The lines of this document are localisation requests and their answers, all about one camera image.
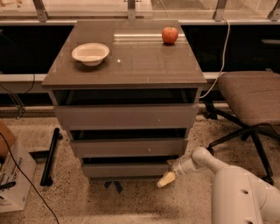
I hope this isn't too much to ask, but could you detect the grey bottom drawer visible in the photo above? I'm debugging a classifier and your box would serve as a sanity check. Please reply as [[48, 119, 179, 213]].
[[81, 164, 168, 178]]

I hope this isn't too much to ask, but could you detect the white paper bowl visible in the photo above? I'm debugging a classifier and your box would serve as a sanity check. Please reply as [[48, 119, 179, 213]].
[[72, 43, 109, 67]]

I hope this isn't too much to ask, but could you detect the red apple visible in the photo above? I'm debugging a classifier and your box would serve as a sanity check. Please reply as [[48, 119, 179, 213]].
[[162, 27, 179, 45]]

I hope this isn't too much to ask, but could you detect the grey top drawer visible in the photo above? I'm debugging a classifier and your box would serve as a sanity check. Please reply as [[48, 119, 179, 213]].
[[54, 104, 199, 130]]

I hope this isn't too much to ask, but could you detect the black metal bar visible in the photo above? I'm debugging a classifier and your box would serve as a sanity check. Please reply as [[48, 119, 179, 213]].
[[40, 128, 63, 186]]

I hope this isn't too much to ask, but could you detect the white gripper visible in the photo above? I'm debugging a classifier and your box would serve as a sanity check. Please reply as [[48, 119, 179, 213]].
[[157, 157, 196, 188]]

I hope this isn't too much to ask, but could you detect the white hanging cable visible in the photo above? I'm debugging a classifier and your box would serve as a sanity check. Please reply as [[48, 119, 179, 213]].
[[199, 18, 231, 100]]

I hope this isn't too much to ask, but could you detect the grey middle drawer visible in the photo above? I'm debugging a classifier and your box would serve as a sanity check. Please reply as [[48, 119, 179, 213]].
[[70, 138, 187, 158]]

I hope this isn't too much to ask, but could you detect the white cardboard box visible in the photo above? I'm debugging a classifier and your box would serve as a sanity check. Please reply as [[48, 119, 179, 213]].
[[0, 122, 37, 213]]

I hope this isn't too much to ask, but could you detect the black cable on floor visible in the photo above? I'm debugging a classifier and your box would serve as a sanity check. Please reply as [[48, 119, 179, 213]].
[[0, 131, 60, 224]]

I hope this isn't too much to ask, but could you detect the grey drawer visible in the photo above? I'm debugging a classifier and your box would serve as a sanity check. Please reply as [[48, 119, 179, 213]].
[[70, 138, 187, 158], [81, 164, 168, 178], [54, 104, 199, 130]]

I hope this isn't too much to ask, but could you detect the brown office chair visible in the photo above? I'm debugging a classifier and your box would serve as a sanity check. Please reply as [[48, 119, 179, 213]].
[[202, 71, 280, 185]]

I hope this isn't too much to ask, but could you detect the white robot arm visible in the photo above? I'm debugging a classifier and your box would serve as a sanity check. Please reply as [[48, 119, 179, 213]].
[[157, 147, 280, 224]]

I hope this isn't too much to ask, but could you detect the grey drawer cabinet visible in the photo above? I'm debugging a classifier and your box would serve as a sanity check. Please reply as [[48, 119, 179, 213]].
[[42, 20, 206, 180]]

